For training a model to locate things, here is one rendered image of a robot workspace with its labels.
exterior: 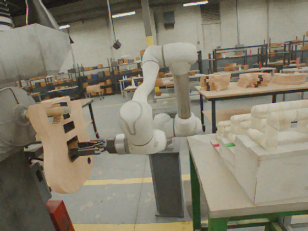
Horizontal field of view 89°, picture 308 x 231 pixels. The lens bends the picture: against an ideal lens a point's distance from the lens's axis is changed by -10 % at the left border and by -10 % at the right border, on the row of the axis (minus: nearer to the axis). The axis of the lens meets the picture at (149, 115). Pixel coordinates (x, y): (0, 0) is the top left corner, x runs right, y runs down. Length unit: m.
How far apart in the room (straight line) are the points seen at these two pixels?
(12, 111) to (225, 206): 0.84
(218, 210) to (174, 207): 1.17
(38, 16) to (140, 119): 0.55
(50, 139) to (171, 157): 0.96
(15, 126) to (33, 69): 0.32
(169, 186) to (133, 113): 1.14
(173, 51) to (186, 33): 10.86
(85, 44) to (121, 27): 2.70
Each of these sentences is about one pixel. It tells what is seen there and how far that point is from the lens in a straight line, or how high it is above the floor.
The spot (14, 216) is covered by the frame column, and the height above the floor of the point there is 0.79.
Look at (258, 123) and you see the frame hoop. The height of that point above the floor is 1.16.
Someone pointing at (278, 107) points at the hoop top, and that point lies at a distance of 0.64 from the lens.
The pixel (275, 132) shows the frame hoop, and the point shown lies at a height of 1.16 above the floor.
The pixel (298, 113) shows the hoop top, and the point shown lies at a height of 1.21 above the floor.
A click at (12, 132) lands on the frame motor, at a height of 1.20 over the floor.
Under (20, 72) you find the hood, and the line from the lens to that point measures 0.61.
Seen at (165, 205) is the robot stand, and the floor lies 0.13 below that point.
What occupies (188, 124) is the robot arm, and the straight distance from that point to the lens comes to 1.31.
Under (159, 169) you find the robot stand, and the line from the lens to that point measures 1.50.
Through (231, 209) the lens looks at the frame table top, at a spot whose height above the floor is 0.93.
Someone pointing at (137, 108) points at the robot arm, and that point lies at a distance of 0.54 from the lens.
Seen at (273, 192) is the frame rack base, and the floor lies 0.97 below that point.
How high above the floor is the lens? 1.37
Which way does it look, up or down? 16 degrees down
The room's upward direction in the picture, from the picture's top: 8 degrees counter-clockwise
